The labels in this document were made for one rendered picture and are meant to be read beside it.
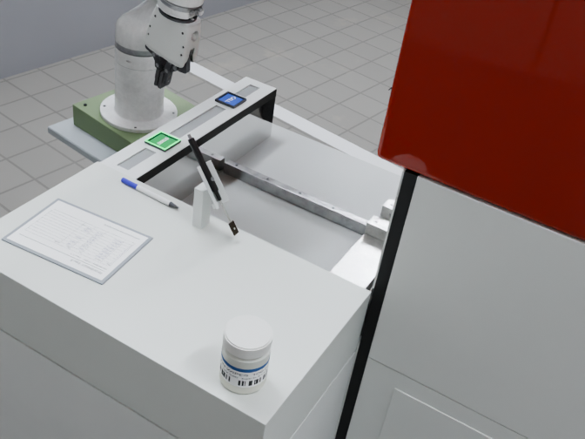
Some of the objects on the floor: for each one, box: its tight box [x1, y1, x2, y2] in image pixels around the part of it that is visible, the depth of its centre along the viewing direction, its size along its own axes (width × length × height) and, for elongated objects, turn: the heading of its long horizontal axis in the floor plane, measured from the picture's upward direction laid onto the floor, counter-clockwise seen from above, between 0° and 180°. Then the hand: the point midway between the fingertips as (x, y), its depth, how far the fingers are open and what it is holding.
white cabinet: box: [0, 328, 356, 439], centre depth 182 cm, size 64×96×82 cm, turn 140°
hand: (163, 77), depth 151 cm, fingers closed
